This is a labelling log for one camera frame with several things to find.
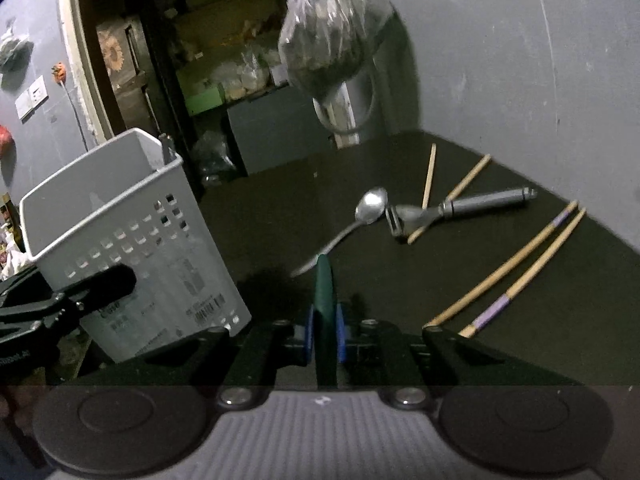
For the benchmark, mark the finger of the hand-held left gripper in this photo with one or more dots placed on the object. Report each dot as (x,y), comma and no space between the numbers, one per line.
(105,285)

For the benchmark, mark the green box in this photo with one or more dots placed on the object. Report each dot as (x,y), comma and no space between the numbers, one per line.
(205,100)

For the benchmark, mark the clear plastic bags of goods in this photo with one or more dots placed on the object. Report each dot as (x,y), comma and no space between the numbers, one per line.
(242,77)

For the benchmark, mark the dark plastic bags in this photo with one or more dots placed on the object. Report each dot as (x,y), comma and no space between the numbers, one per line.
(215,157)

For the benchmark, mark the hanging clear plastic bag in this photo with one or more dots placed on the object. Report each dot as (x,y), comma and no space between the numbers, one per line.
(330,35)

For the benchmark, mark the sunflower sticker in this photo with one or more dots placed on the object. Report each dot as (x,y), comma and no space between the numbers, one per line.
(111,52)

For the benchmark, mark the purple banded bamboo chopstick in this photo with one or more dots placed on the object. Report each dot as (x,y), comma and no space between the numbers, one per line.
(530,270)
(505,265)

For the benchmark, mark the red object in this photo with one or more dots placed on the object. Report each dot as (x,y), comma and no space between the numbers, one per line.
(4,141)

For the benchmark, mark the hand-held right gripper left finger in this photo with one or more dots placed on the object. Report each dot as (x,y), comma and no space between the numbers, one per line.
(310,332)

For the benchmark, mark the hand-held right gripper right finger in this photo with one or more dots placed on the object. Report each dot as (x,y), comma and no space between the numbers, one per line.
(342,335)

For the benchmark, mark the white perforated utensil basket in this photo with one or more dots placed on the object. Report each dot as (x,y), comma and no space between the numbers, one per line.
(125,195)

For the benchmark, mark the dark wooden door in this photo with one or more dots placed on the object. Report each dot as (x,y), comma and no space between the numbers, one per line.
(130,90)

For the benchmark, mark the small white box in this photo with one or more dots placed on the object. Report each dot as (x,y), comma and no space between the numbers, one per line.
(279,71)

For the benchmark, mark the wall switch plate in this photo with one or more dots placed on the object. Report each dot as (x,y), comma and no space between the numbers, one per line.
(32,97)

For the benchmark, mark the wooden door frame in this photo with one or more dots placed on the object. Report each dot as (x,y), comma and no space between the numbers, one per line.
(75,60)

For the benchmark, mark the wooden shelf unit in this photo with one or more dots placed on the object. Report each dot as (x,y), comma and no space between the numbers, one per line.
(235,35)

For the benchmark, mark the grey cabinet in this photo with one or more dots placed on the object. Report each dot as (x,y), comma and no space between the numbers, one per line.
(280,135)

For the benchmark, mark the plain bamboo chopstick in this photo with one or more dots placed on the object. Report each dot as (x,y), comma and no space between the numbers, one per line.
(450,197)
(430,170)

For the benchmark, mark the orange wall ornament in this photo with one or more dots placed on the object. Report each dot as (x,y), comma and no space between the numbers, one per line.
(60,72)

